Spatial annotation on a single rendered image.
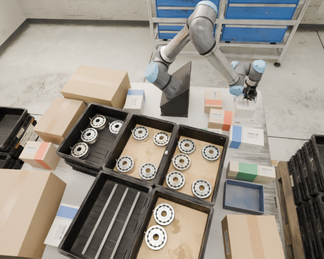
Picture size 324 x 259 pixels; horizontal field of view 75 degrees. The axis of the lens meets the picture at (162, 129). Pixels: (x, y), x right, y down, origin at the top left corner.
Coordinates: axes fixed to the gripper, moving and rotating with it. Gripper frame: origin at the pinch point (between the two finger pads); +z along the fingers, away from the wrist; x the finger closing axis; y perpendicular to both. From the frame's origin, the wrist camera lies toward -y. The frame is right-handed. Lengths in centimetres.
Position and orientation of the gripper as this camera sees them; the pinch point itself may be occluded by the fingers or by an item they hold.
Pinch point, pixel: (244, 101)
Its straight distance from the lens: 163.5
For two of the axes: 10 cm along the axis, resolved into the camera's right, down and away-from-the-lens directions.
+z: 0.7, 5.6, 8.3
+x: 9.9, 0.9, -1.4
